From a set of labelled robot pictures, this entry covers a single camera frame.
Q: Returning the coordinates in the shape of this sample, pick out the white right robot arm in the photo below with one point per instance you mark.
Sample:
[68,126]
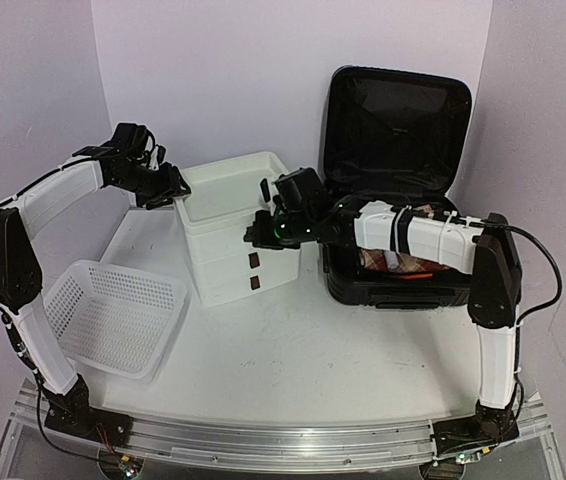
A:
[403,251]

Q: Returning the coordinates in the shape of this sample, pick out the white cylindrical tube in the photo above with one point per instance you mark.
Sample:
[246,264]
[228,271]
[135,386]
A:
[392,260]

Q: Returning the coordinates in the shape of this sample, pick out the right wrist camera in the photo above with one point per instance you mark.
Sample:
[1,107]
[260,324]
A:
[266,188]

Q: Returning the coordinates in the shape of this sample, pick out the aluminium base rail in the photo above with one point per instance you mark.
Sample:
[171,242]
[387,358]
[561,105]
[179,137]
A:
[323,448]

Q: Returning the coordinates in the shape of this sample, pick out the black ribbed hard suitcase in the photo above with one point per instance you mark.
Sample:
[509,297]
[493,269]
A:
[395,136]

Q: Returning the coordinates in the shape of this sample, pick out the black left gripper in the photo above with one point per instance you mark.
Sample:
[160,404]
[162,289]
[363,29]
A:
[172,185]

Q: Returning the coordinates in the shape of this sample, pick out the white perforated plastic basket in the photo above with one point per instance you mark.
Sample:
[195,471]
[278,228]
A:
[115,319]

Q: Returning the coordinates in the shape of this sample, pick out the white drawer storage box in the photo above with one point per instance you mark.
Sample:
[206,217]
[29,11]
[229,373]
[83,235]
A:
[225,195]

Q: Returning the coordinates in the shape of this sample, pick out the red plaid folded cloth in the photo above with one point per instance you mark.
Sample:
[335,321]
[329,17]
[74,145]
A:
[373,260]

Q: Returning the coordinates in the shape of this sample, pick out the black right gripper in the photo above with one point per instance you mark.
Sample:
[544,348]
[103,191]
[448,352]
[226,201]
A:
[259,234]

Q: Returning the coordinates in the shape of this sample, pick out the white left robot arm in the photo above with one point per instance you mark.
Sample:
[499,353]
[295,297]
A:
[24,217]

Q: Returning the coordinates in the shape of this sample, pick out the orange flat item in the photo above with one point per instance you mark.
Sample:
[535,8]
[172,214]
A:
[411,276]

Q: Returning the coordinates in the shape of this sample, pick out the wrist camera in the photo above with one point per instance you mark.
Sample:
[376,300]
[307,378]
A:
[155,157]
[266,188]

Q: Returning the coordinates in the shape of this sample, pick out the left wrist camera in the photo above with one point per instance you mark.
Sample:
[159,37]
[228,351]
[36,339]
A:
[155,157]

